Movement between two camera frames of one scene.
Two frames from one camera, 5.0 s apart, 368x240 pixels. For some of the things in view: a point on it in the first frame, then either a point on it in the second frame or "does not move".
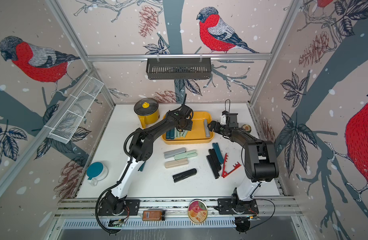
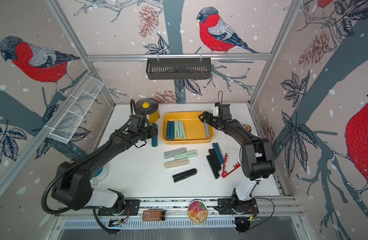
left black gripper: [190, 122] → [153, 132]
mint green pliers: [177, 134] does not move
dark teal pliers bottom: [172, 133] does not move
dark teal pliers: [168, 134] does not move
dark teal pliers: [142, 167] → [154, 139]
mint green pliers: [183, 134] does not move
